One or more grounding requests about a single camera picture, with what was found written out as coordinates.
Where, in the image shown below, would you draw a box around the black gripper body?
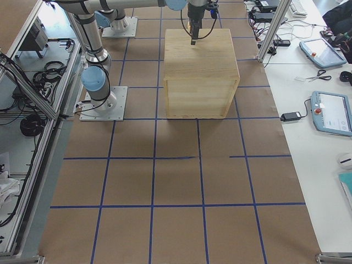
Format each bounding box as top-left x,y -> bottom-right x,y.
188,4 -> 206,26

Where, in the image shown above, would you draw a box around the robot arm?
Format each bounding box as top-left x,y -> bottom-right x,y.
95,1 -> 187,34
57,1 -> 212,112

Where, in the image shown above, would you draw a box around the wooden drawer cabinet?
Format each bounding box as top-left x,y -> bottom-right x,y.
163,29 -> 240,119

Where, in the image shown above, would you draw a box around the black power adapter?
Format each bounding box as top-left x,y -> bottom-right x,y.
249,12 -> 275,23

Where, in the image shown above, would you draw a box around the blue teach pendant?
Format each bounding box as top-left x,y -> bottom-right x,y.
311,91 -> 351,137
299,38 -> 347,69

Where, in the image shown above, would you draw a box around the small black power brick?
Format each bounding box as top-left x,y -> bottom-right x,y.
280,112 -> 302,122

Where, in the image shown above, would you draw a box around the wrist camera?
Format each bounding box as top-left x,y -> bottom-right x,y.
206,0 -> 219,19

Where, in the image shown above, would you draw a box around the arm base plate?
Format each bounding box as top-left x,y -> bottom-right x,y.
79,86 -> 128,122
102,16 -> 138,39

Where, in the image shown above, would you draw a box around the aluminium frame post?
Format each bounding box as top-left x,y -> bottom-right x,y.
257,0 -> 291,62

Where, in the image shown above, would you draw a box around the black handled scissors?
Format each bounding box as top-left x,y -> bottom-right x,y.
306,69 -> 332,82

